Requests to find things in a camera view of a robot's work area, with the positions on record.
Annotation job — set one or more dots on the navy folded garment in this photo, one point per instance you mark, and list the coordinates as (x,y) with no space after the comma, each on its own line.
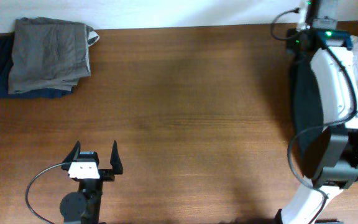
(6,63)

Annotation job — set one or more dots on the grey folded trousers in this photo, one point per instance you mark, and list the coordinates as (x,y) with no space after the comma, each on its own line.
(49,53)

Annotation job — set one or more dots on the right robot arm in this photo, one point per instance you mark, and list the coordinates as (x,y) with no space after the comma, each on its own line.
(324,108)

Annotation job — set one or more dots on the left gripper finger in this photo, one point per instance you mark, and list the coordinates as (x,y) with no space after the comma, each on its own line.
(115,160)
(73,154)

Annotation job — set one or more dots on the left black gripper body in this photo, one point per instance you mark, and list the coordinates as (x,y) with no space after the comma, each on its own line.
(106,175)

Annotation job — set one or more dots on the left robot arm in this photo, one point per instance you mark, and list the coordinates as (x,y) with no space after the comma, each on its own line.
(83,206)

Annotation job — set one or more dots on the black shorts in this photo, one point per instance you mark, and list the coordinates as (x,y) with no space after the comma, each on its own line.
(306,108)

